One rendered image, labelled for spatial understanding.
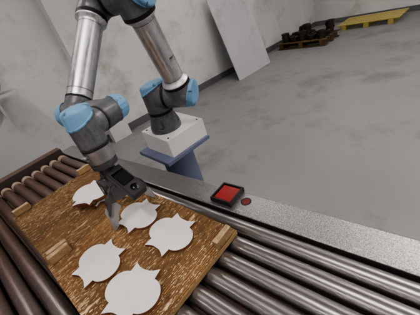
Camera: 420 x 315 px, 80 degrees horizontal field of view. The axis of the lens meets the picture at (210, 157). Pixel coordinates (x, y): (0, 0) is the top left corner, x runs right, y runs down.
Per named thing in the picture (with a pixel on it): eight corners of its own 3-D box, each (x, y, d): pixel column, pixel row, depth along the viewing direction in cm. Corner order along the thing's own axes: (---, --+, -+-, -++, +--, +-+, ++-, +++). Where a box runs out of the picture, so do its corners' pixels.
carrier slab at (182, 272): (145, 191, 90) (144, 188, 89) (237, 234, 63) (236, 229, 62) (50, 269, 70) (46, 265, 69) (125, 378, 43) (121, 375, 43)
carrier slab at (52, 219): (94, 169, 117) (92, 166, 116) (145, 190, 91) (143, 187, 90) (15, 220, 97) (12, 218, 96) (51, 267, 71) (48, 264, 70)
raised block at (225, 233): (227, 230, 63) (225, 223, 61) (234, 233, 62) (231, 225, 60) (213, 248, 60) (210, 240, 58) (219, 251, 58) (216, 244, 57)
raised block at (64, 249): (70, 247, 73) (65, 240, 72) (73, 249, 72) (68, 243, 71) (50, 263, 70) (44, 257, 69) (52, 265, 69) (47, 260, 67)
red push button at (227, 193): (225, 187, 81) (224, 184, 80) (240, 192, 77) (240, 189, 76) (214, 200, 77) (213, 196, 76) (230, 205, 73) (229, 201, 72)
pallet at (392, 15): (410, 13, 577) (410, 7, 571) (398, 23, 532) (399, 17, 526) (349, 22, 668) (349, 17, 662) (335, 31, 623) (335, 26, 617)
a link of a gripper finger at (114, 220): (109, 225, 76) (112, 195, 75) (119, 232, 72) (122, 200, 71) (99, 227, 73) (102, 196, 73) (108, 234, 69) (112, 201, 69)
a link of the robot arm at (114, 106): (96, 94, 76) (69, 108, 67) (125, 90, 72) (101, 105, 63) (107, 117, 80) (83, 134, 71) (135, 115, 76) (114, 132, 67)
